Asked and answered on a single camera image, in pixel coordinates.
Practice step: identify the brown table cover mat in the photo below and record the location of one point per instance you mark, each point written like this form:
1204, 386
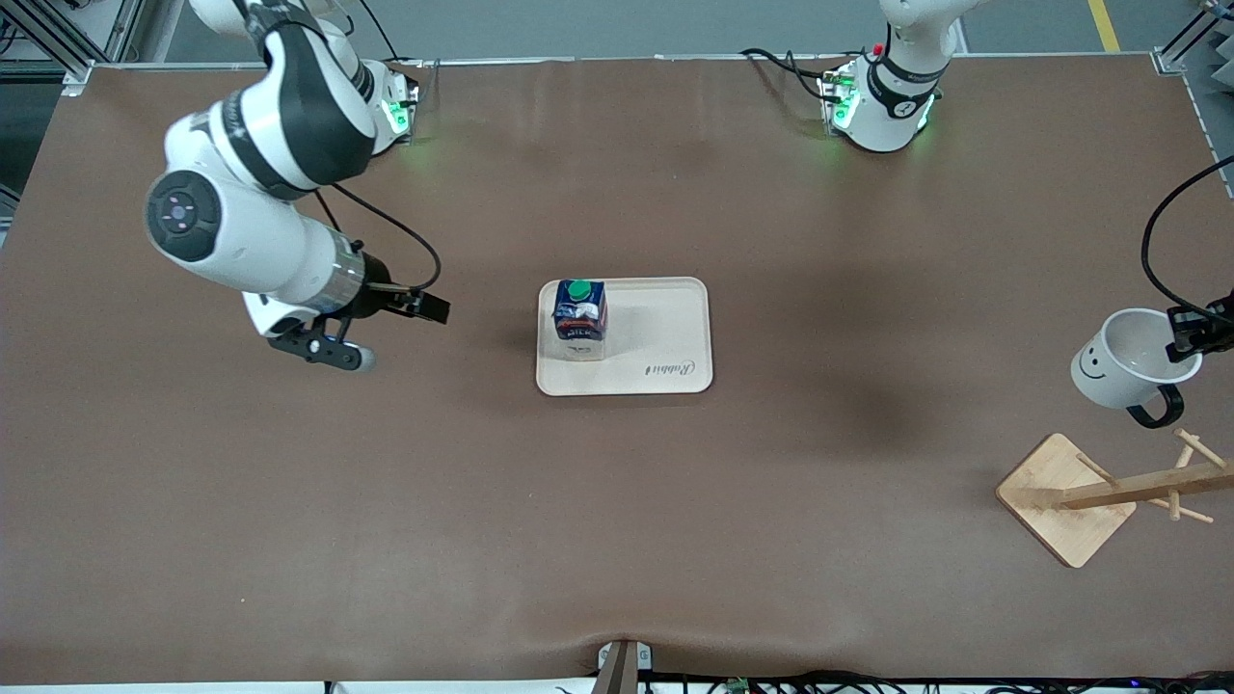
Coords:
386, 482

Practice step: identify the metal clamp bracket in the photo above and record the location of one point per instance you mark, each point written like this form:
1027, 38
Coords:
623, 663

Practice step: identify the blue milk carton green cap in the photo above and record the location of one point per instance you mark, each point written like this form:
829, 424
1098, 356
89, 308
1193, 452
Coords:
580, 323

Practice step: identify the wooden mug rack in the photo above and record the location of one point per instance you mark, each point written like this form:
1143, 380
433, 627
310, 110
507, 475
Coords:
1060, 492

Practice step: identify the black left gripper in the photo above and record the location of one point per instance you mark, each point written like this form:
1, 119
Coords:
1198, 333

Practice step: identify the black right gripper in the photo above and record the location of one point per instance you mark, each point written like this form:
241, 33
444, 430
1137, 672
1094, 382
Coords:
378, 298

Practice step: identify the aluminium frame profile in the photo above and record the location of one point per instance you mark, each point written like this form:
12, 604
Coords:
58, 43

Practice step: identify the cream plastic tray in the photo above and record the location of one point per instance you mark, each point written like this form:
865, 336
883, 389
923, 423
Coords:
646, 347

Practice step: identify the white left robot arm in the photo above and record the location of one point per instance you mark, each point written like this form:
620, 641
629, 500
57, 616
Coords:
892, 106

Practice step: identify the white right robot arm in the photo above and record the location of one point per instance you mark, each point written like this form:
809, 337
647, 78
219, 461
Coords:
251, 231

